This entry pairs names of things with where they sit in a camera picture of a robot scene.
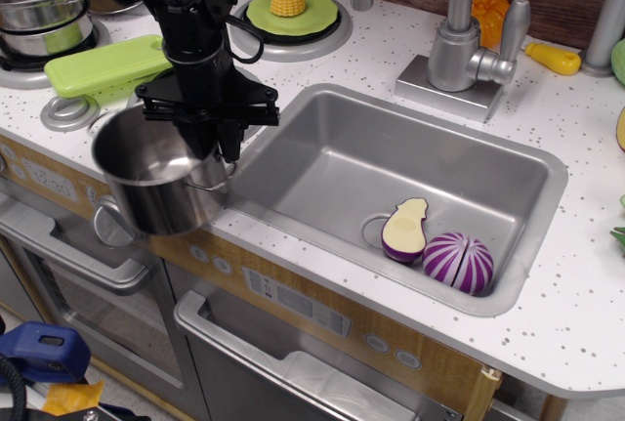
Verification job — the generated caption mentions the grey vertical post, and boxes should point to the grey vertical post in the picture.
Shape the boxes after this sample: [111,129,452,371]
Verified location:
[580,0,624,77]

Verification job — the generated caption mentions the purple striped toy onion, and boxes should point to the purple striped toy onion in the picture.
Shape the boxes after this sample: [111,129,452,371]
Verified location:
[422,232,494,295]

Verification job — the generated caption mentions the green plastic cutting board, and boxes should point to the green plastic cutting board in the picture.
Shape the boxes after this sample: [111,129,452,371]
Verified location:
[44,35,172,98]

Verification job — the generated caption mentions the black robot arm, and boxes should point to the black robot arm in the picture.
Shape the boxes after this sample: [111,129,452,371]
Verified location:
[135,0,279,163]

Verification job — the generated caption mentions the grey toy sink basin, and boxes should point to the grey toy sink basin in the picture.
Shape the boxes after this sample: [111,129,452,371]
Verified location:
[229,84,568,316]

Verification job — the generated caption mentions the grey oven door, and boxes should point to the grey oven door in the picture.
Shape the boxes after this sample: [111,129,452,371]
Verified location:
[1,194,210,420]

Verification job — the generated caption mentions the stacked steel pots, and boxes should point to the stacked steel pots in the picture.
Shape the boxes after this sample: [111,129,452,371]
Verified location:
[1,0,93,57]

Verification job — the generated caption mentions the green toy vegetable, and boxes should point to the green toy vegetable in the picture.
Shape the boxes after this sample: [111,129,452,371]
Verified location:
[610,39,625,85]

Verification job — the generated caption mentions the steel pot with handles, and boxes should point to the steel pot with handles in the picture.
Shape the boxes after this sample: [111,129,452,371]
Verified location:
[92,104,230,235]

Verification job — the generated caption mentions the green round plate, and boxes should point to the green round plate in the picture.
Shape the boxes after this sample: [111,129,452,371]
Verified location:
[246,0,338,36]

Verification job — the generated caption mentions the grey stove knob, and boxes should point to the grey stove knob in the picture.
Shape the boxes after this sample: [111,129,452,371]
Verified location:
[40,95,100,132]

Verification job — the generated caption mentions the blue clamp device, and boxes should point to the blue clamp device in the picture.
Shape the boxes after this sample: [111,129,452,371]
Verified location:
[1,321,91,383]

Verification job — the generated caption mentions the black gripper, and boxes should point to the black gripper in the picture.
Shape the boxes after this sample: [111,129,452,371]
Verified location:
[135,51,279,163]

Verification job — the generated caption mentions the silver toy faucet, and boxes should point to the silver toy faucet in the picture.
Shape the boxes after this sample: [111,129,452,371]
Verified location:
[395,0,531,123]

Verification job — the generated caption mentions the yellow toy knife handle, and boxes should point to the yellow toy knife handle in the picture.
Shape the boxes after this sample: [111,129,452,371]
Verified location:
[524,43,581,76]

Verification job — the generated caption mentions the orange toy bell pepper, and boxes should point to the orange toy bell pepper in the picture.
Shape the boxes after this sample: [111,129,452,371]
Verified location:
[472,0,510,49]

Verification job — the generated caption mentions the silver oven knob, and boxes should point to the silver oven knob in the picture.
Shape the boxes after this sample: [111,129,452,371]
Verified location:
[92,195,143,248]

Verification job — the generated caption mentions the purple toy eggplant half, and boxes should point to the purple toy eggplant half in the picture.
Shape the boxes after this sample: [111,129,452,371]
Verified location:
[381,197,429,263]

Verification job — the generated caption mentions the grey dishwasher door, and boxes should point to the grey dishwasher door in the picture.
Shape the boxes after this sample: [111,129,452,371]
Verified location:
[174,291,463,420]

